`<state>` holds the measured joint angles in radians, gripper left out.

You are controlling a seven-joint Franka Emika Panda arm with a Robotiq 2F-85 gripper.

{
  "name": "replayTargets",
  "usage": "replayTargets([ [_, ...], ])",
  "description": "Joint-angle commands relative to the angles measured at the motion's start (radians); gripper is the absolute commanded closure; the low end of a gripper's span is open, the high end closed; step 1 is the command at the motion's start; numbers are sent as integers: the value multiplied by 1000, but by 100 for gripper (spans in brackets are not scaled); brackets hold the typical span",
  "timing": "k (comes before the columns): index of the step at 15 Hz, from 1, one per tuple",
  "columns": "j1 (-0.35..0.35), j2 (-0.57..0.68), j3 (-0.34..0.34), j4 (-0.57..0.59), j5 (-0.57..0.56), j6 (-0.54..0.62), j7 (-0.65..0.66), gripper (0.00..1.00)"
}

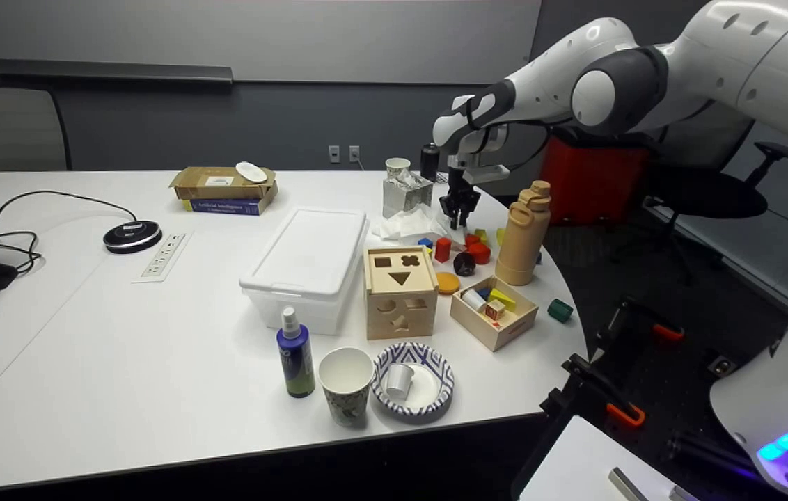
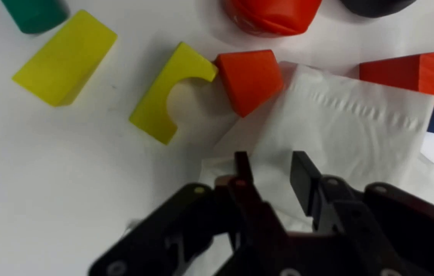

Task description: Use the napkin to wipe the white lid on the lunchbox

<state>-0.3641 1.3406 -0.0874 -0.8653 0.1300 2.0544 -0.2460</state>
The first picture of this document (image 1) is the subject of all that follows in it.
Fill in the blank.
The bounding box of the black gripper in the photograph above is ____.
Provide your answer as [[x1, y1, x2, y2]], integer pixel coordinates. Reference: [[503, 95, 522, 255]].
[[440, 163, 481, 233]]

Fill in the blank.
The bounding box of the white paper napkin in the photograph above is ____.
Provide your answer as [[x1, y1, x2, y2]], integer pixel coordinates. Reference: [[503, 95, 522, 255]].
[[368, 209, 436, 244]]

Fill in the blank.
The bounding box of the white lunchbox lid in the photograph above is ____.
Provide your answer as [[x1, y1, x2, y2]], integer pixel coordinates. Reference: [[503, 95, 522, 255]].
[[238, 202, 369, 300]]

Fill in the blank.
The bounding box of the translucent plastic lunchbox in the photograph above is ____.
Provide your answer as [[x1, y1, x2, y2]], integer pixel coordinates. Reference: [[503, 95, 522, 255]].
[[241, 276, 368, 340]]

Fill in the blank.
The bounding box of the grey tissue box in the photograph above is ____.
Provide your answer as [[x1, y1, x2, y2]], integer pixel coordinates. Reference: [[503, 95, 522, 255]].
[[380, 170, 436, 221]]

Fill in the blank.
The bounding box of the dark metal tumbler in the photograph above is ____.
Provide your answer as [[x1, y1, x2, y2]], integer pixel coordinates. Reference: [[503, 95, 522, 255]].
[[418, 141, 442, 183]]

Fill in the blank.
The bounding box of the tan wooden bottle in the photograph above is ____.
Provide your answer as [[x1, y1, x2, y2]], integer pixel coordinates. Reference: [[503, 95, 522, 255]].
[[492, 177, 554, 290]]

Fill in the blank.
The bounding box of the white paper cup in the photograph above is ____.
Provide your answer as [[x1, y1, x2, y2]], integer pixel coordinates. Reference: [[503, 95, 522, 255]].
[[385, 154, 414, 180]]

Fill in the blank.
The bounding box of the wooden shape sorter cube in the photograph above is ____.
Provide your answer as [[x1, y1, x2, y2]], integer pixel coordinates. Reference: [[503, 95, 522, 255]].
[[362, 241, 440, 343]]

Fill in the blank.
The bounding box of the open wooden tray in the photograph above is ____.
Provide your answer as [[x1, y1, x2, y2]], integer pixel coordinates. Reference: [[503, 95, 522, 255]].
[[449, 273, 539, 353]]

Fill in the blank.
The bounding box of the green wooden block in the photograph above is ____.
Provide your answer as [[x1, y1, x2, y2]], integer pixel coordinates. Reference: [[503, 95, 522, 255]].
[[546, 296, 575, 326]]

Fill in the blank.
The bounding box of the red bin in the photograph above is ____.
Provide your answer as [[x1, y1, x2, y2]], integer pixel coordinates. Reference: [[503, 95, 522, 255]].
[[539, 127, 651, 229]]

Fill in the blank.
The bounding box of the blue striped paper plate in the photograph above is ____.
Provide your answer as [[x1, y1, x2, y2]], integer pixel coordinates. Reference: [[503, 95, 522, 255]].
[[369, 340, 460, 424]]

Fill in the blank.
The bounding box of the small white cup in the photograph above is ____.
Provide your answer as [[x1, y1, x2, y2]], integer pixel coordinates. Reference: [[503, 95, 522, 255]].
[[380, 360, 418, 403]]

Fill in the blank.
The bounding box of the patterned paper cup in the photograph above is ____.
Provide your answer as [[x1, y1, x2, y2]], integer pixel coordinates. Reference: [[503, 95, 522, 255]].
[[316, 346, 378, 426]]

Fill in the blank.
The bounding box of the black orange clamp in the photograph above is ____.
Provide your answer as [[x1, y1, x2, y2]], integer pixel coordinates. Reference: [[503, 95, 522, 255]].
[[595, 296, 690, 347], [539, 351, 651, 435]]

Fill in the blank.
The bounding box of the white tape roll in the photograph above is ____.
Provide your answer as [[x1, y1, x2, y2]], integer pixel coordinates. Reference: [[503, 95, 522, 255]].
[[234, 158, 272, 187]]

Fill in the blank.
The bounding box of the blue spray bottle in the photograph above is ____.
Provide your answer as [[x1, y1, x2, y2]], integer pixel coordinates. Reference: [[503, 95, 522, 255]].
[[276, 303, 316, 400]]

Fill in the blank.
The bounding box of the blue book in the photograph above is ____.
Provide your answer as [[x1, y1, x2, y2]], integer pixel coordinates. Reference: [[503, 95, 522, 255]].
[[190, 194, 263, 216]]

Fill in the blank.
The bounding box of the brown cardboard box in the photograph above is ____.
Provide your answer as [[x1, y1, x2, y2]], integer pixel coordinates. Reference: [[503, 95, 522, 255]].
[[170, 163, 282, 202]]

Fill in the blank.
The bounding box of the black mesh office chair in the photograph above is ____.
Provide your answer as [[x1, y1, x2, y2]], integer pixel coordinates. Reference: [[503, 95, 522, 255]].
[[645, 105, 788, 230]]

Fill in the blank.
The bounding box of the white board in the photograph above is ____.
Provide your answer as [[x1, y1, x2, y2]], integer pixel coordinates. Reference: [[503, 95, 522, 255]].
[[514, 411, 695, 501]]

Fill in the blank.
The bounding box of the whiteboard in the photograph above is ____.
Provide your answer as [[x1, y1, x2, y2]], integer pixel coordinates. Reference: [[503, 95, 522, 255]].
[[0, 0, 546, 88]]

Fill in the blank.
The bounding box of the white table outlet panel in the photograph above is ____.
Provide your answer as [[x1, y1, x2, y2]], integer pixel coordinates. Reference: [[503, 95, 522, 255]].
[[135, 230, 190, 286]]

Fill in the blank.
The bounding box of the small grey metal piece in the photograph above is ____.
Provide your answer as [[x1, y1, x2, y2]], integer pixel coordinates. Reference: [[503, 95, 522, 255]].
[[606, 464, 655, 501]]

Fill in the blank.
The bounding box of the black round speaker puck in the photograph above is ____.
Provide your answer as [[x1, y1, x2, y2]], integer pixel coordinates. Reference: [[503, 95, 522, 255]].
[[99, 216, 163, 253]]

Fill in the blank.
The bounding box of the whiteboard marker tray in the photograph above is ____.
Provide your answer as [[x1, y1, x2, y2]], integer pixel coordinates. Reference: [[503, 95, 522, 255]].
[[0, 56, 237, 87]]

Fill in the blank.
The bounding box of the grey conference chair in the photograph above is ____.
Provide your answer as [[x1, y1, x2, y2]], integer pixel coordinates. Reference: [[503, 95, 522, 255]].
[[0, 84, 73, 172]]

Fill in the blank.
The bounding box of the black cable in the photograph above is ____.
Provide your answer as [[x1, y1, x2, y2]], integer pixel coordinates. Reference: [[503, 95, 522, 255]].
[[0, 187, 140, 273]]

